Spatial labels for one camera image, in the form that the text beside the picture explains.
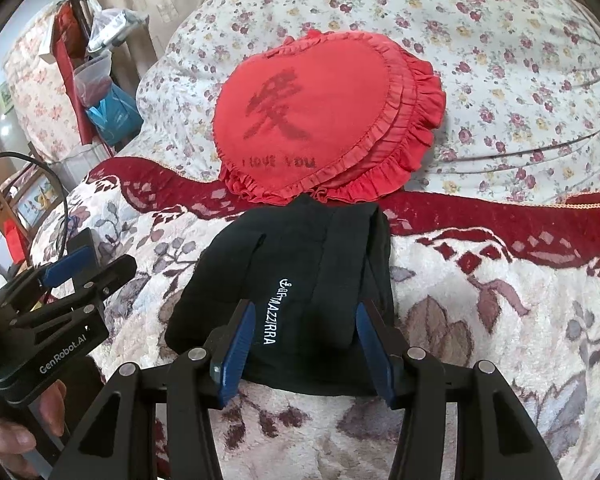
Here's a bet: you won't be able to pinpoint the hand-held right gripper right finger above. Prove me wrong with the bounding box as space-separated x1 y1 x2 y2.
355 301 563 480

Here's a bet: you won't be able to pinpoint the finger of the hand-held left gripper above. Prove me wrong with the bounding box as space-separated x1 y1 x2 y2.
10 254 138 333
0 229 107 311

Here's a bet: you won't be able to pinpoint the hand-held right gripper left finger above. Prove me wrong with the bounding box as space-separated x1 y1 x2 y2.
50 300 258 480

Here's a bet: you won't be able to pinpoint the black pants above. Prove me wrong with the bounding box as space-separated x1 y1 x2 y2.
164 194 396 397

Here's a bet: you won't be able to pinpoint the person's left hand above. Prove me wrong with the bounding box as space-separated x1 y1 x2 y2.
0 379 68 479

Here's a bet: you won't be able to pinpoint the red and white plush blanket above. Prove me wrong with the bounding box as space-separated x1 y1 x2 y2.
27 156 600 480

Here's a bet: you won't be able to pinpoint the blue plastic bag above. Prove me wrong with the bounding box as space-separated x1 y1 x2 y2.
85 82 144 147

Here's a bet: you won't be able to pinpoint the pink floral cloth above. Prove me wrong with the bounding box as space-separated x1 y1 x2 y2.
2 14 82 162

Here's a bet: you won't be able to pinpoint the clear plastic bag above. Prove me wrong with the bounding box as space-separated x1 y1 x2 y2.
72 52 114 107

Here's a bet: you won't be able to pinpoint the red rack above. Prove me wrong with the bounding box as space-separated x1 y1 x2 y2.
52 2 115 157

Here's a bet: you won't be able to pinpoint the white plastic bag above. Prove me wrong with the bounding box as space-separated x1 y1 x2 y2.
86 7 149 54

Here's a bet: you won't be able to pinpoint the red heart-shaped ruffled pillow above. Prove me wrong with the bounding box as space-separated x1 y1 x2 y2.
212 30 447 207

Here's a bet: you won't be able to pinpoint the beige curtain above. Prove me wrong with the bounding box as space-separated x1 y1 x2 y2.
80 0 243 88

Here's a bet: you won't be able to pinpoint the white floral quilt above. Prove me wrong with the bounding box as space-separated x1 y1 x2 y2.
115 0 600 207

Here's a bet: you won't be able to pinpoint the black cable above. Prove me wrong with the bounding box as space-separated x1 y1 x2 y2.
0 152 72 243

